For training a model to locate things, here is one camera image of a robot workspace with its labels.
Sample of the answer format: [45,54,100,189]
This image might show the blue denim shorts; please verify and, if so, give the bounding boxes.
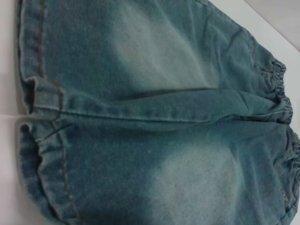
[14,0,300,225]

